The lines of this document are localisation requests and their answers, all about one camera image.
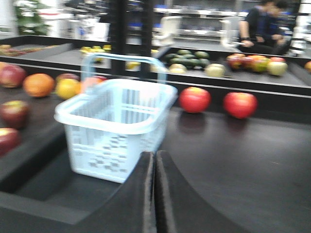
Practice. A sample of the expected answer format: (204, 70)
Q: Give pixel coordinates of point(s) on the bright red apple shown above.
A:
(194, 100)
(240, 105)

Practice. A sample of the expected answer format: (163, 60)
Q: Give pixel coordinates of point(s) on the bright red apple right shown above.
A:
(240, 105)

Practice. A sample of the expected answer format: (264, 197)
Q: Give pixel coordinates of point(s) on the bright red apple left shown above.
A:
(194, 100)

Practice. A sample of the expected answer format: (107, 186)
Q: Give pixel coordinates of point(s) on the black shelf post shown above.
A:
(146, 28)
(118, 26)

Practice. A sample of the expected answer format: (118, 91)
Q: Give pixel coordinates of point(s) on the dark red apple front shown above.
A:
(9, 139)

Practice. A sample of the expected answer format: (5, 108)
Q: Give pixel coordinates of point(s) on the light blue plastic basket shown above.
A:
(110, 124)

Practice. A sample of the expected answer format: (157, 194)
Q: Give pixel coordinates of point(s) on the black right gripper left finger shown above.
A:
(129, 209)

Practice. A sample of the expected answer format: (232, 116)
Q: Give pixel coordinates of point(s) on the dark red apple middle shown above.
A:
(15, 114)

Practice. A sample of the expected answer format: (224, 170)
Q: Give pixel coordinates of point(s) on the red apple behind oranges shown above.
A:
(67, 76)

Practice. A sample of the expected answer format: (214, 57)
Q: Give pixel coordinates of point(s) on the dark red apple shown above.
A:
(15, 114)
(9, 139)

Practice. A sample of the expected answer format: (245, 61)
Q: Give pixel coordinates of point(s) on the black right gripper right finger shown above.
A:
(179, 208)

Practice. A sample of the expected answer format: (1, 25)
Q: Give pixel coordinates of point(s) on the yellow apple fruit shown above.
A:
(67, 88)

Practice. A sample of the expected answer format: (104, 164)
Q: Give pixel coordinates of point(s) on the black shelf post left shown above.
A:
(118, 26)

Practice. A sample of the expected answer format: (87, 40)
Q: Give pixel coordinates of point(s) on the orange fruit left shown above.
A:
(38, 85)

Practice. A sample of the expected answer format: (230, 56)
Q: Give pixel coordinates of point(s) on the black shelf post right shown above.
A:
(146, 28)

